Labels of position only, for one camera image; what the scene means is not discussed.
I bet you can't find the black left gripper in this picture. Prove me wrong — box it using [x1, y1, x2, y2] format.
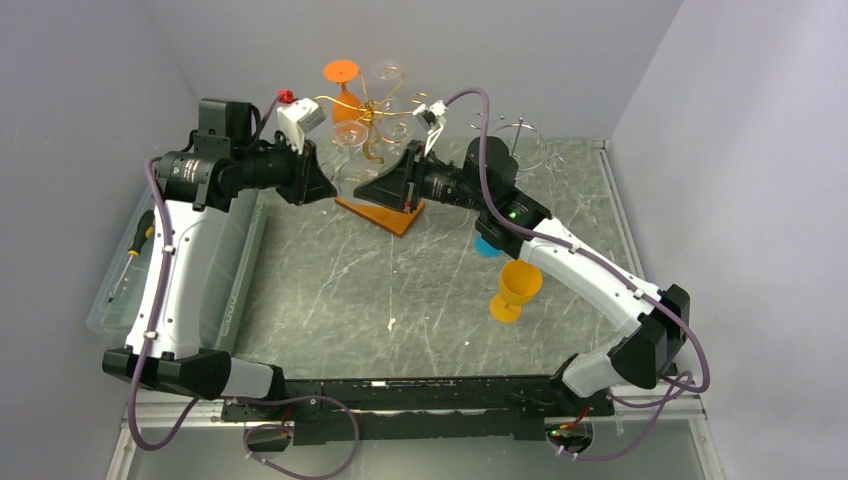
[233, 131, 337, 207]

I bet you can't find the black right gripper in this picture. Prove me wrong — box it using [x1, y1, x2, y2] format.
[355, 139, 491, 213]

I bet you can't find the clear pink tinted glass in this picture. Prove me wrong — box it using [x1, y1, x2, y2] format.
[331, 120, 382, 203]

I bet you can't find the clear small glass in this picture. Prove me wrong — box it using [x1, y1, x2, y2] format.
[377, 116, 415, 159]

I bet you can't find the gold wire glass rack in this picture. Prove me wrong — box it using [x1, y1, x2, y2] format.
[326, 66, 423, 238]

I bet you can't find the clear plastic storage box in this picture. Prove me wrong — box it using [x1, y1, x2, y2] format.
[86, 190, 267, 359]

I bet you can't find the clear wine glass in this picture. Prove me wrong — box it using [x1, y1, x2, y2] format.
[367, 59, 406, 115]

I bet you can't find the blue plastic goblet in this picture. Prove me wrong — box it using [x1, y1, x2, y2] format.
[474, 235, 501, 258]

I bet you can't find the orange plastic goblet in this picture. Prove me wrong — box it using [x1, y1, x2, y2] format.
[323, 59, 362, 124]

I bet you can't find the chrome wire glass rack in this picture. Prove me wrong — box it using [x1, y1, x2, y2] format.
[487, 114, 567, 178]

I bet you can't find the yellow plastic goblet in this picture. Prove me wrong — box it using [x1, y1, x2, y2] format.
[489, 260, 543, 323]

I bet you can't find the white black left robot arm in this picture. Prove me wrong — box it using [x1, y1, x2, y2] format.
[102, 98, 336, 420]

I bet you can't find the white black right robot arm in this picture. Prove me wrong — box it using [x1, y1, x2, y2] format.
[353, 137, 689, 415]

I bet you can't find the black yellow screwdriver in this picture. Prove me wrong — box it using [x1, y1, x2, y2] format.
[107, 209, 155, 303]

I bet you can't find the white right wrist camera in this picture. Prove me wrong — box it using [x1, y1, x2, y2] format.
[412, 100, 448, 156]

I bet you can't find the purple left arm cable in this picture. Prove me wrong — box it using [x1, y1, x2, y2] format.
[127, 92, 361, 480]

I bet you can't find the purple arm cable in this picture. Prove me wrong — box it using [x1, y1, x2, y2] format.
[127, 92, 361, 480]
[443, 87, 711, 463]

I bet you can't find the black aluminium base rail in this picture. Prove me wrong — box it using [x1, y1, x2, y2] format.
[122, 374, 704, 455]

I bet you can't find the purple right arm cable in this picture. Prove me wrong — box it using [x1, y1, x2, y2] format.
[443, 87, 711, 463]

